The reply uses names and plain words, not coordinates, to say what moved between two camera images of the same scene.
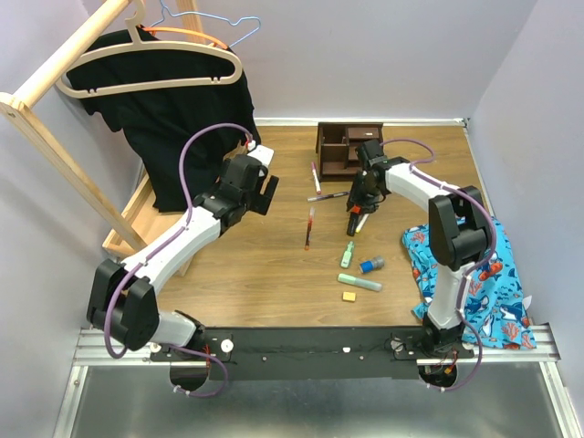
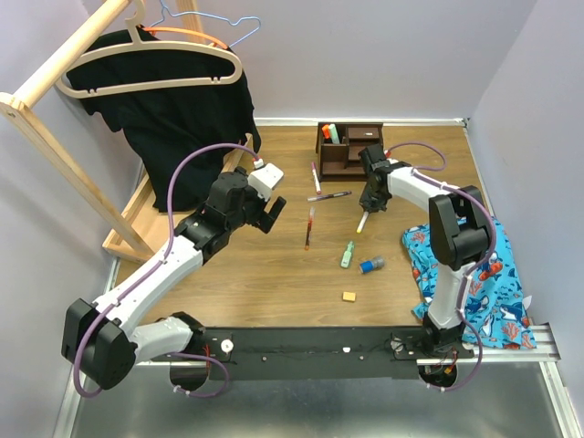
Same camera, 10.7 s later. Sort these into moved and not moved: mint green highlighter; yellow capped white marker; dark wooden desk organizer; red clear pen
Moved: mint green highlighter
Not moved: red clear pen; yellow capped white marker; dark wooden desk organizer
